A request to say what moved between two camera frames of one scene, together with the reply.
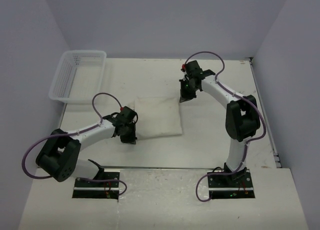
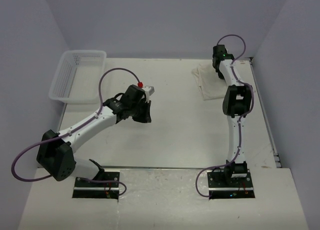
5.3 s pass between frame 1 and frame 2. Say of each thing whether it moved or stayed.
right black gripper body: moved
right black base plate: stayed
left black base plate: stayed
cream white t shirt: moved
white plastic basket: stayed
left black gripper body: moved
